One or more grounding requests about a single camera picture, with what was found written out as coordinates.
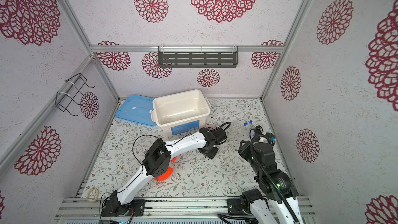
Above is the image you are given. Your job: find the orange plush fish toy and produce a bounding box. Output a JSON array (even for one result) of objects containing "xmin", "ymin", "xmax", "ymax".
[{"xmin": 154, "ymin": 157, "xmax": 177, "ymax": 181}]

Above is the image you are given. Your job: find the blue plastic lid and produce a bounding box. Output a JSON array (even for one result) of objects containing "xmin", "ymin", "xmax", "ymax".
[{"xmin": 115, "ymin": 95, "xmax": 156, "ymax": 127}]

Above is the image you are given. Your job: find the dark grey wall shelf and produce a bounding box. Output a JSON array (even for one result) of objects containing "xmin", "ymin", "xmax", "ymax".
[{"xmin": 158, "ymin": 46, "xmax": 239, "ymax": 68}]

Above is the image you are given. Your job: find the white plastic storage bin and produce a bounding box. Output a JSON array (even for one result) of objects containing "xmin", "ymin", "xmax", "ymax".
[{"xmin": 150, "ymin": 90, "xmax": 211, "ymax": 139}]

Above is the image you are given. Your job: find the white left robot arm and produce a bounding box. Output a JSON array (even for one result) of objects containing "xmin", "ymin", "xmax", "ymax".
[{"xmin": 99, "ymin": 122, "xmax": 231, "ymax": 217}]

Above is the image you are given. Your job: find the black wire wall rack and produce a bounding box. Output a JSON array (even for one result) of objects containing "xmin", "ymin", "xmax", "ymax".
[{"xmin": 54, "ymin": 73, "xmax": 95, "ymax": 117}]

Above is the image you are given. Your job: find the coiled beige rubber band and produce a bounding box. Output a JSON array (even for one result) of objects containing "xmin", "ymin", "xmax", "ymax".
[{"xmin": 86, "ymin": 187, "xmax": 99, "ymax": 202}]

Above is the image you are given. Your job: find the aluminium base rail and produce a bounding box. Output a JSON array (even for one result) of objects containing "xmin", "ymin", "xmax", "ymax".
[{"xmin": 55, "ymin": 196, "xmax": 316, "ymax": 220}]

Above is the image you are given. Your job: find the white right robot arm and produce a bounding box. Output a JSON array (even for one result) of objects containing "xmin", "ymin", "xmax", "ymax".
[{"xmin": 227, "ymin": 133, "xmax": 304, "ymax": 224}]

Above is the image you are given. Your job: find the blue capped test tube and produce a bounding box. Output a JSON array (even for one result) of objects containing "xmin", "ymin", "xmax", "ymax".
[
  {"xmin": 248, "ymin": 120, "xmax": 253, "ymax": 133},
  {"xmin": 241, "ymin": 122, "xmax": 248, "ymax": 139}
]

